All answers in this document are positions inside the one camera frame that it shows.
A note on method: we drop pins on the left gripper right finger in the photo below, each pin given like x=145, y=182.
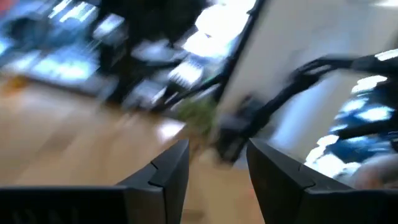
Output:
x=295, y=199

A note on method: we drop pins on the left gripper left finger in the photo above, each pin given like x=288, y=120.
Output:
x=140, y=202

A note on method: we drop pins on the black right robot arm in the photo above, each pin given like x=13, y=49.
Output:
x=270, y=105

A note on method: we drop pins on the artificial green plant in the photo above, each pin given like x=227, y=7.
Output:
x=199, y=115

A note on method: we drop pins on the black aluminium table frame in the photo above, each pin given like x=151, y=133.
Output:
x=239, y=46

